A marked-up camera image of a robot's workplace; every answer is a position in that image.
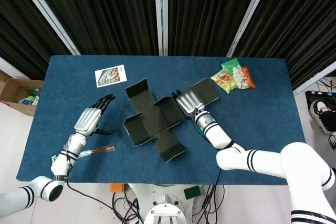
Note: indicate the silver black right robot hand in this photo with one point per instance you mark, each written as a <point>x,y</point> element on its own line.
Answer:
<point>189,102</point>

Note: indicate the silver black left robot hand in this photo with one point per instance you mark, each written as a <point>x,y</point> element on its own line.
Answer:
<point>88,120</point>

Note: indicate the black paper box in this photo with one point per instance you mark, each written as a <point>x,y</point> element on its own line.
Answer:
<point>155,119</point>

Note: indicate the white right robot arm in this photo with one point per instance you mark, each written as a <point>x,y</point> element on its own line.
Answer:
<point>262,161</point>

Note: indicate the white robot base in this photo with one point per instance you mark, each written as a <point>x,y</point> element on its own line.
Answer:
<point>165,203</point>

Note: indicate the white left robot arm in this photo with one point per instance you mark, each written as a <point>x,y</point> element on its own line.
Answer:
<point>60,163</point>

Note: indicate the brown cardboard box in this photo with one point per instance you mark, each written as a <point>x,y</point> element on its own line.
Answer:
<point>11,90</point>

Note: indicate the clear wrapped chopsticks packet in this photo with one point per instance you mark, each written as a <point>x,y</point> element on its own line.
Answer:
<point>102,149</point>

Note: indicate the yellow green snack packet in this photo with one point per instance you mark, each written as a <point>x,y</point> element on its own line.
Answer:
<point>224,80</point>

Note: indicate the white photo card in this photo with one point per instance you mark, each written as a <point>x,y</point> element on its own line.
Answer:
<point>110,76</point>

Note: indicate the white orange snack packet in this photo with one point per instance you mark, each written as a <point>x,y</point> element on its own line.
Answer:
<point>245,78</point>

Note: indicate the green blue plastic packets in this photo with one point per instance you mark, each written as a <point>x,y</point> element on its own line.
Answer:
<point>30,99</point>

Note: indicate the blue table cloth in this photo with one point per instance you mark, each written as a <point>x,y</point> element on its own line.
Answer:
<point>249,129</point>

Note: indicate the orange block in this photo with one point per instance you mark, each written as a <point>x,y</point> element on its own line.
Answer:
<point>117,187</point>

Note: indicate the dark green block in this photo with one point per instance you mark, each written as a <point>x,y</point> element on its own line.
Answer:
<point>192,192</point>

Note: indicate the black curtain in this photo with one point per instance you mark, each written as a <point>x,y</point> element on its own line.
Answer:
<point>110,11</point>

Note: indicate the shoe on black base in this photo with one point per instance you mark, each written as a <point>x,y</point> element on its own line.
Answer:
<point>311,96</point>

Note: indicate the black white shoe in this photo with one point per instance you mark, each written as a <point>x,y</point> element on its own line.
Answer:
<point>321,116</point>

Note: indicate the white metal frame post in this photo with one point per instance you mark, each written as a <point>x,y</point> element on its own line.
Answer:
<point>315,77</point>
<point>47,11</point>
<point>249,14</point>
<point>160,11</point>
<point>9,67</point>

